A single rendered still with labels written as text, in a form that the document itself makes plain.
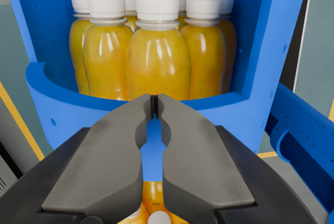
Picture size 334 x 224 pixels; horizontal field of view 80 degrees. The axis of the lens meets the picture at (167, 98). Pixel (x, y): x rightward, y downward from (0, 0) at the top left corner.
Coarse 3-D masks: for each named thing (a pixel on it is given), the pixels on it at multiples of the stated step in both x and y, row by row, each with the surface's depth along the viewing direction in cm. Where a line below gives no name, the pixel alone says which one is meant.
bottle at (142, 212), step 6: (138, 210) 37; (144, 210) 38; (132, 216) 36; (138, 216) 37; (144, 216) 38; (120, 222) 36; (126, 222) 36; (132, 222) 36; (138, 222) 37; (144, 222) 38
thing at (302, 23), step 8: (304, 0) 110; (304, 8) 112; (304, 16) 114; (296, 24) 116; (304, 24) 116; (296, 32) 118; (304, 32) 118; (296, 40) 120; (296, 48) 122; (288, 56) 125; (296, 56) 125; (288, 64) 127; (296, 64) 127; (288, 72) 130; (296, 72) 130; (280, 80) 132; (288, 80) 132; (288, 88) 135
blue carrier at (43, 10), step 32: (32, 0) 22; (64, 0) 27; (256, 0) 26; (288, 0) 13; (32, 32) 22; (64, 32) 28; (256, 32) 13; (288, 32) 15; (32, 64) 21; (64, 64) 29; (256, 64) 14; (32, 96) 18; (64, 96) 15; (224, 96) 15; (256, 96) 15; (64, 128) 16; (160, 128) 14; (256, 128) 18; (160, 160) 15
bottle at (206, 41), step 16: (192, 32) 22; (208, 32) 22; (192, 48) 22; (208, 48) 22; (224, 48) 23; (192, 64) 22; (208, 64) 22; (224, 64) 23; (192, 80) 23; (208, 80) 23; (192, 96) 24; (208, 96) 24
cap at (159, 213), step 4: (156, 212) 34; (160, 212) 34; (164, 212) 34; (152, 216) 34; (156, 216) 34; (160, 216) 34; (164, 216) 34; (168, 216) 34; (148, 220) 33; (152, 220) 33; (156, 220) 33; (160, 220) 33; (164, 220) 33; (168, 220) 33
